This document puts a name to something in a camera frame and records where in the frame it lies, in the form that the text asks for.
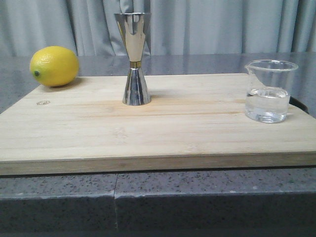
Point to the small glass beaker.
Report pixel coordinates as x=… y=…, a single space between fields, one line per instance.
x=268 y=91

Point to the yellow lemon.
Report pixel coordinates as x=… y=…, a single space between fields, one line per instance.
x=54 y=66

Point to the grey curtain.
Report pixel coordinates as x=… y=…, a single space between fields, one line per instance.
x=177 y=27

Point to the steel hourglass jigger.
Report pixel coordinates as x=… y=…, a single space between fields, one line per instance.
x=133 y=29

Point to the black object behind board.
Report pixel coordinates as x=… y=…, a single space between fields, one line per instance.
x=293 y=101

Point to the wooden cutting board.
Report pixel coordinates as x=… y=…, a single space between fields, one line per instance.
x=192 y=121

